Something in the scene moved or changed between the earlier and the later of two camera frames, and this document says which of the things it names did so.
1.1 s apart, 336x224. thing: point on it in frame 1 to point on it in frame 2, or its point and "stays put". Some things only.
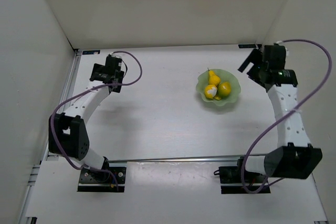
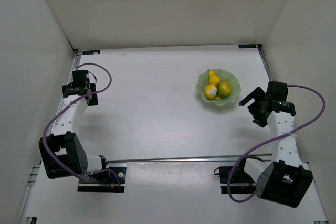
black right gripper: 255,64 to 257,107
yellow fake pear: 213,80 stays put
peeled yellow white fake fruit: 210,91 stays put
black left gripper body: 97,70 to 74,89
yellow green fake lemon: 224,89 stays put
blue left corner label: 97,52 stays put
